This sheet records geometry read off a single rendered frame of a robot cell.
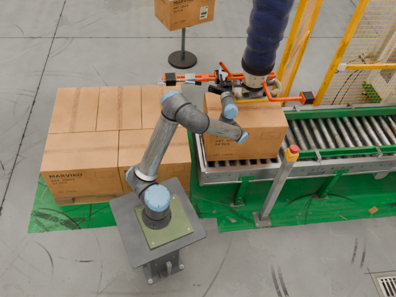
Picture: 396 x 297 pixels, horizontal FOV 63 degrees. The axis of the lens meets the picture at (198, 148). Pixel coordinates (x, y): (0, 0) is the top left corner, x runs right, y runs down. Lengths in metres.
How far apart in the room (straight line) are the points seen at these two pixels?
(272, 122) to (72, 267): 1.97
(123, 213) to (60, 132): 1.11
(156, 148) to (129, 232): 0.62
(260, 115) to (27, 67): 3.23
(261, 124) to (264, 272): 1.24
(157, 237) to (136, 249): 0.14
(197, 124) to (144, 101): 1.63
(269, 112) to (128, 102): 1.35
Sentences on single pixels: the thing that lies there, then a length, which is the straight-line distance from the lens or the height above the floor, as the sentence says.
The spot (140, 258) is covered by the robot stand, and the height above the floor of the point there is 0.75.
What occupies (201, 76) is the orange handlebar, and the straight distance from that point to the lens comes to 2.31.
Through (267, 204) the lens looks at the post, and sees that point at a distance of 2.83.
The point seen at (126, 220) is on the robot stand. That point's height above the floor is 0.75.
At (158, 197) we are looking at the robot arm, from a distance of 1.91.
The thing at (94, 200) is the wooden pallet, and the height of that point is 0.02.
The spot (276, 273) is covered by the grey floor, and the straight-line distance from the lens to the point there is 2.95.
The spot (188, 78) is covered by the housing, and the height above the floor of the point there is 1.28.
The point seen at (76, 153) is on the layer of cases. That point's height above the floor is 0.54.
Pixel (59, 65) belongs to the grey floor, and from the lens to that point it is 4.70.
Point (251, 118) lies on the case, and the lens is 2.52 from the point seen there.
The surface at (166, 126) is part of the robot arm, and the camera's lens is 1.71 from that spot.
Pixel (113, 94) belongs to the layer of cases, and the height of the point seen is 0.54.
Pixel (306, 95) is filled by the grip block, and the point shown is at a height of 1.29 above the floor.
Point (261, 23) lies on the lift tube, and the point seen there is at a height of 1.71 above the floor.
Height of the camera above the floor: 2.69
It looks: 51 degrees down
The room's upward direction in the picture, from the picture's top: 6 degrees clockwise
